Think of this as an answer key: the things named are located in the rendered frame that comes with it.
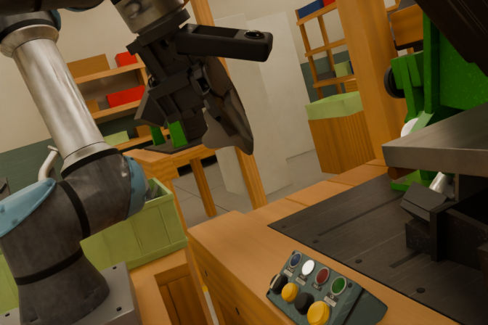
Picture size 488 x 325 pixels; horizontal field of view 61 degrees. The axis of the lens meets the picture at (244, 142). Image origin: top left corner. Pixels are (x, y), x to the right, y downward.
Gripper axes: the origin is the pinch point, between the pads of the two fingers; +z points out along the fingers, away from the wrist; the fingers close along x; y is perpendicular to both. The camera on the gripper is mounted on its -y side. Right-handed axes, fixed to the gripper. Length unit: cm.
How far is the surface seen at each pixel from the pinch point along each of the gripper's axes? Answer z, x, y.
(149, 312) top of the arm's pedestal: 23.6, 1.3, 34.7
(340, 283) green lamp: 14.2, 14.6, -6.5
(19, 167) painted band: 84, -444, 540
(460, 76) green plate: 0.8, 2.3, -26.9
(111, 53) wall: 11, -603, 378
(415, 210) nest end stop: 18.8, 0.4, -16.6
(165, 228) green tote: 32, -39, 53
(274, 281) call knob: 16.4, 9.5, 3.7
